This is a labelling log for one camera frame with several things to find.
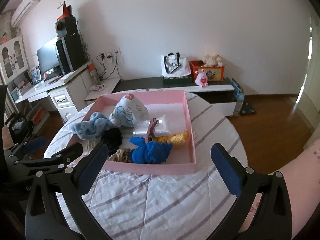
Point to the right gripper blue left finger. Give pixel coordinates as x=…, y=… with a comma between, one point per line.
x=88, y=168

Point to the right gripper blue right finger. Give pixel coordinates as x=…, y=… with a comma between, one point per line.
x=229, y=168

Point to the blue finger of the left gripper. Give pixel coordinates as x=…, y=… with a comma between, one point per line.
x=71, y=153
x=33, y=145

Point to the blue fleece elephant pouch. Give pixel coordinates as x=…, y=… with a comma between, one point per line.
x=93, y=128

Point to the leopard print scrunchie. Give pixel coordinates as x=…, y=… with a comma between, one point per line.
x=122, y=155

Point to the royal blue knitted toy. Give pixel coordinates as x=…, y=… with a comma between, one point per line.
x=149, y=152

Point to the light blue printed cloth bundle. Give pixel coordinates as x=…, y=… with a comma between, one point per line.
x=128, y=112

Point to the brown satin scrunchie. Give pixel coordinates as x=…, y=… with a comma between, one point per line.
x=150, y=135

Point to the black office chair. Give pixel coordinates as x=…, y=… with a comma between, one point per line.
x=20, y=128

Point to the black scrunchie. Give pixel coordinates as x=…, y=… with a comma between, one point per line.
x=112, y=138

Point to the striped white quilt cover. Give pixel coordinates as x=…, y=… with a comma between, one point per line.
x=190, y=206

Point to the white desk with drawers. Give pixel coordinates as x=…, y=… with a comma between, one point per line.
x=67, y=93

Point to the yellow crocheted toy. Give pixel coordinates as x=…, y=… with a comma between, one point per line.
x=177, y=140

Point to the low black white bench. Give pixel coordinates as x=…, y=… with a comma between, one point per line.
x=217, y=93

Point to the clear plastic packet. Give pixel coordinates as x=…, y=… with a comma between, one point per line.
x=157, y=126

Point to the black computer monitor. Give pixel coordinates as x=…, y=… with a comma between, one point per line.
x=47, y=57

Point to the white glass-door cabinet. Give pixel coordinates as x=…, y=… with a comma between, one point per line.
x=13, y=59

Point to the pink shallow box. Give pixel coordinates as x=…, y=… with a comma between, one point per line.
x=172, y=104

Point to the black computer tower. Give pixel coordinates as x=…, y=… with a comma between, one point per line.
x=70, y=53

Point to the pink white plush toy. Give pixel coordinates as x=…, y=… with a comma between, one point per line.
x=201, y=78

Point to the orange toy storage box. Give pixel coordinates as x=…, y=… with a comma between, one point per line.
x=213, y=73

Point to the cream plush toy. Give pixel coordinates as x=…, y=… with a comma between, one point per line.
x=213, y=60

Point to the black box on tower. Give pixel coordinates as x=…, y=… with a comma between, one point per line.
x=66, y=27

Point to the white tote bag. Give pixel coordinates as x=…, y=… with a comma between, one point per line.
x=175, y=65

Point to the white air conditioner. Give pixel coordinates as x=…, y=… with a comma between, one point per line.
x=21, y=11

